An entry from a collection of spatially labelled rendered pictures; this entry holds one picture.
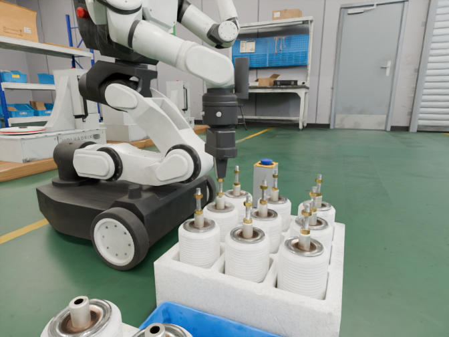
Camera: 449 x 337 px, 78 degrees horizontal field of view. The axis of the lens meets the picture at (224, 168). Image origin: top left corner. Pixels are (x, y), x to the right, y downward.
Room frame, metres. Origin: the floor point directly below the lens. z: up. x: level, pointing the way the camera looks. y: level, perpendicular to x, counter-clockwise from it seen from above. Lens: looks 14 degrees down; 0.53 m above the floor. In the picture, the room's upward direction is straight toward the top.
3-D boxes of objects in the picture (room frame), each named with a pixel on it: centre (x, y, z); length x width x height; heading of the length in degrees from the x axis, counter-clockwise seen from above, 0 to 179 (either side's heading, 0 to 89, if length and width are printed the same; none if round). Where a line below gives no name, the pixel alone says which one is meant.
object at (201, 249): (0.59, 0.06, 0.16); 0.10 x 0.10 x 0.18
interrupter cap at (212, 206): (0.69, 0.01, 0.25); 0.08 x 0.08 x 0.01
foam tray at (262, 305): (0.65, -0.10, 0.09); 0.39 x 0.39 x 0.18; 66
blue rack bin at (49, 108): (5.04, 3.33, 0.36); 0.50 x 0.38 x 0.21; 69
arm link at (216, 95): (0.70, 0.00, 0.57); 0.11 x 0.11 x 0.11; 88
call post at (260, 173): (0.94, -0.15, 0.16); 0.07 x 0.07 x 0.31; 66
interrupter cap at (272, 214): (0.65, -0.10, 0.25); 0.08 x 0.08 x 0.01
